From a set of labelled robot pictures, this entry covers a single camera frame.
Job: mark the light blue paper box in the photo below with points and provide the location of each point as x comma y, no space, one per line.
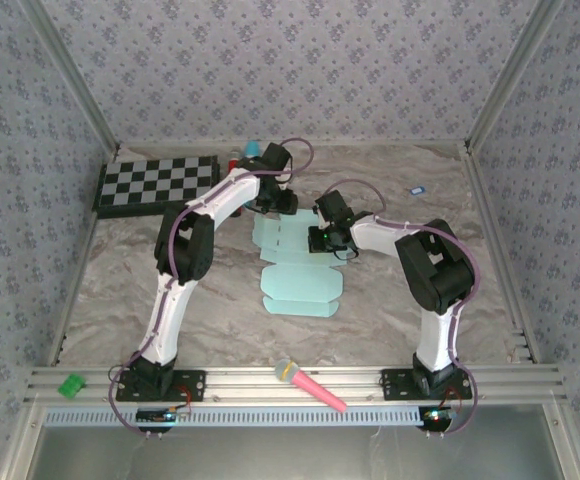
300,285

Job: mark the small blue USB stick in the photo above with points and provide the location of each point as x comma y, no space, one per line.
418,190

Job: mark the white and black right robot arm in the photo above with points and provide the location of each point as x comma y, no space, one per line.
440,280

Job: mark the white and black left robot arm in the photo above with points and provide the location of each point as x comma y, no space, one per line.
170,310

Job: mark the teal blue marker pen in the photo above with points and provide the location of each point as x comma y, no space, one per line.
252,148

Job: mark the red glitter tube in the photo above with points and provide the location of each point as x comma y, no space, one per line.
233,162

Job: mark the black and grey chessboard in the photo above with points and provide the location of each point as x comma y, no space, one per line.
157,186

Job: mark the pink toy microphone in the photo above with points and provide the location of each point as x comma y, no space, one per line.
310,386

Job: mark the small circuit board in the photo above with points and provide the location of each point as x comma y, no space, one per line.
162,415
437,416

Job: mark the green toy block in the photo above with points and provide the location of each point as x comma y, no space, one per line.
71,385

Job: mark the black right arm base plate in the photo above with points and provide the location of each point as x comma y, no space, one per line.
395,385

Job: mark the aluminium mounting rail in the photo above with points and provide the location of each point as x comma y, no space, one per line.
250,382

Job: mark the aluminium side rail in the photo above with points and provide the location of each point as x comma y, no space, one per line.
77,280
505,280

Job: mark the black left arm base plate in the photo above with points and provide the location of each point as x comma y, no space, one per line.
192,385

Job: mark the aluminium frame post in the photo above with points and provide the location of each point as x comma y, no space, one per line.
512,75
72,75

